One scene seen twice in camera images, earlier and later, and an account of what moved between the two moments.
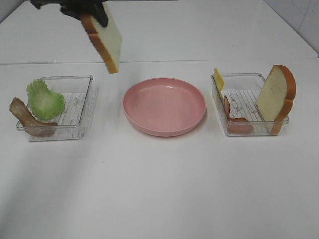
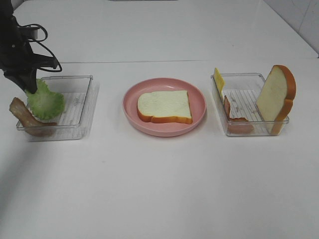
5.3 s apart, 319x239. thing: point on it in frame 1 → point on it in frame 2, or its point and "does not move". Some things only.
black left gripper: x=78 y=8 → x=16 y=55
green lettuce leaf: x=44 y=104 does not move
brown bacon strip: x=32 y=126 does not move
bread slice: x=107 y=40 → x=164 y=107
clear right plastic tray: x=236 y=94 does not move
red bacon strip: x=237 y=125 does not move
